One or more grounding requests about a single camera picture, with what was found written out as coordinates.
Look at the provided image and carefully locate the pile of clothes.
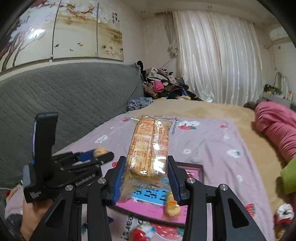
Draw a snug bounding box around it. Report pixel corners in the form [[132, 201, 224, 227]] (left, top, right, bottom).
[[137, 60, 202, 101]]

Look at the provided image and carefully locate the green blanket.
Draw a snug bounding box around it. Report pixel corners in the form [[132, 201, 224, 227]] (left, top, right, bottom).
[[280, 157, 296, 194]]

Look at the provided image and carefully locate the yellow packaged cake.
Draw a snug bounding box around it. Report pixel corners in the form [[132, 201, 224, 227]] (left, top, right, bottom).
[[164, 192, 181, 218]]

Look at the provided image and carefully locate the chair with items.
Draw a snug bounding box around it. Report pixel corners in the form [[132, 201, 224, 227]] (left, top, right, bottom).
[[263, 72, 293, 102]]

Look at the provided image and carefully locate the white curtain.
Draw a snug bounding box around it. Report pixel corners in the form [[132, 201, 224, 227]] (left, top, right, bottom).
[[162, 10, 262, 106]]

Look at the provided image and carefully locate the red toy egg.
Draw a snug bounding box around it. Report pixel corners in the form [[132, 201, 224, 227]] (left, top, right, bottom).
[[129, 225, 156, 241]]

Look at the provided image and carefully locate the person's left hand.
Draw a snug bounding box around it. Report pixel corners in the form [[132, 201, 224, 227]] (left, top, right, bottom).
[[20, 199, 53, 240]]

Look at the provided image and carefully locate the pink blue book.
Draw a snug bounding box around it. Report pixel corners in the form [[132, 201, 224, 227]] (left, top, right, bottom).
[[115, 170, 196, 225]]

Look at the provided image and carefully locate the grey quilted headboard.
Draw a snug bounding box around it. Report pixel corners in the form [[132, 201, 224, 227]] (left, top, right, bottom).
[[1, 62, 144, 188]]

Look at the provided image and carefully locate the dark shallow box tray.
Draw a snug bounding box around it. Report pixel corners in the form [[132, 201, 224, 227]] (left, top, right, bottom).
[[108, 161, 205, 228]]

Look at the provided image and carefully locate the walnut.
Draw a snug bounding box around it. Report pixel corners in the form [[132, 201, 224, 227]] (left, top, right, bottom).
[[93, 147, 109, 158]]

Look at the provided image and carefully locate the floral wall painting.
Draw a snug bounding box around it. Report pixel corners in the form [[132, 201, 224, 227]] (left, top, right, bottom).
[[1, 1, 124, 71]]

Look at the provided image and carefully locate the white air conditioner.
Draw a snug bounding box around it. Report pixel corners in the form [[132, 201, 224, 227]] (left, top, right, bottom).
[[269, 27, 290, 42]]

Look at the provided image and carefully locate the wafer biscuit pack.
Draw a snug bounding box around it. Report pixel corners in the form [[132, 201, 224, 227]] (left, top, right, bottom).
[[120, 115, 171, 199]]

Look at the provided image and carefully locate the blue patterned cloth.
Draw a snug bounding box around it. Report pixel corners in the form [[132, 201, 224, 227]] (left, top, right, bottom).
[[126, 97, 153, 111]]

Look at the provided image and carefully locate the small stuffed doll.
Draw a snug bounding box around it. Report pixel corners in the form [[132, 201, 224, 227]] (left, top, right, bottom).
[[273, 203, 295, 239]]

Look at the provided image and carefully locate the pink printed bedsheet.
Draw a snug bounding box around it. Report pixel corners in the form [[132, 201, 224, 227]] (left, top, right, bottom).
[[4, 114, 274, 240]]

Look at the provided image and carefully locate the tan bed blanket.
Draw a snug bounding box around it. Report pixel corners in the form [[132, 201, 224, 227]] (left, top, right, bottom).
[[129, 99, 290, 212]]

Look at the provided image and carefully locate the pink quilt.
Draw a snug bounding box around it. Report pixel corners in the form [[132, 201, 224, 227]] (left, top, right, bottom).
[[255, 101, 295, 163]]

